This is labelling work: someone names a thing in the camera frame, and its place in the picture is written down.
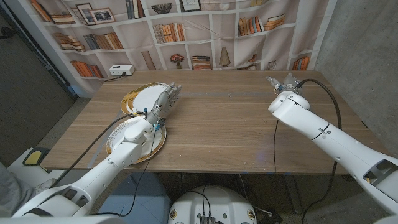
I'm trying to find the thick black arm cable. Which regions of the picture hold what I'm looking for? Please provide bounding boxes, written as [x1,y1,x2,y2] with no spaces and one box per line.
[295,78,343,224]
[49,112,147,187]

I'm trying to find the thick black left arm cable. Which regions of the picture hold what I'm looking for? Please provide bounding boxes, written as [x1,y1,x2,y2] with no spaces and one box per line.
[49,112,147,187]

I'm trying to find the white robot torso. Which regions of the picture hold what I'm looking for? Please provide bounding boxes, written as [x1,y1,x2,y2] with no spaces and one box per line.
[167,185,258,224]

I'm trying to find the grey table leg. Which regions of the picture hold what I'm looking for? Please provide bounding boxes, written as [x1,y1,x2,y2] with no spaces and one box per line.
[284,174,304,215]

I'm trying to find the white power strip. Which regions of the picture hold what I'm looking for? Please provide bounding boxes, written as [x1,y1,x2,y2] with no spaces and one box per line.
[109,64,136,77]

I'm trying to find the black torso cable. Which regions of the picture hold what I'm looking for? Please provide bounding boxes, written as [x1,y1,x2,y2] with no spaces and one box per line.
[182,185,213,217]

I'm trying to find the white gold-rimmed plate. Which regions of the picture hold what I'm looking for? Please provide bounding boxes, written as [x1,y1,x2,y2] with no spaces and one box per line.
[120,82,174,116]
[106,116,167,165]

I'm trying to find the person in grey trousers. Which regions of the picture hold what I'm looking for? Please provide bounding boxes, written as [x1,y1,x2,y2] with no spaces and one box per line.
[0,161,58,218]

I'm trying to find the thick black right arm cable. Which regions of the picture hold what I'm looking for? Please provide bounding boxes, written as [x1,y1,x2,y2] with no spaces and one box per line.
[295,78,343,224]

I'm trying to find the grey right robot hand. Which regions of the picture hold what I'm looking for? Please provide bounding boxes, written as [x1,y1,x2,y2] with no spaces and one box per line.
[265,72,305,96]

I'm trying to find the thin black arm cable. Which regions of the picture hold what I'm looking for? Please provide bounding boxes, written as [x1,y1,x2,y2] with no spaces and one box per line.
[272,119,279,175]
[90,124,159,217]

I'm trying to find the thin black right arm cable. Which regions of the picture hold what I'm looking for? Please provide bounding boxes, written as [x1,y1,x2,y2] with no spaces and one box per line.
[272,119,279,175]

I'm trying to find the black power strip cord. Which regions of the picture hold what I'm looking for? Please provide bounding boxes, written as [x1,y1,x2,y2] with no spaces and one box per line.
[102,72,127,83]

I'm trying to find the yellow and black foot pedal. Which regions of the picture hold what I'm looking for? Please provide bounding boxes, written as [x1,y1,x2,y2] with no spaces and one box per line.
[22,147,50,166]

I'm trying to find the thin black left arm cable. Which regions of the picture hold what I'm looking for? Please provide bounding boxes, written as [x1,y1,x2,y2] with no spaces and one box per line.
[90,124,159,217]

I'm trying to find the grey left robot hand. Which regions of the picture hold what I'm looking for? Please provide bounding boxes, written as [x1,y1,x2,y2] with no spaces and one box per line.
[145,82,182,126]

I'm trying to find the printed bookshelf backdrop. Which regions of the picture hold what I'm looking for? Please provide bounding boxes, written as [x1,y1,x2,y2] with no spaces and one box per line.
[4,0,339,98]

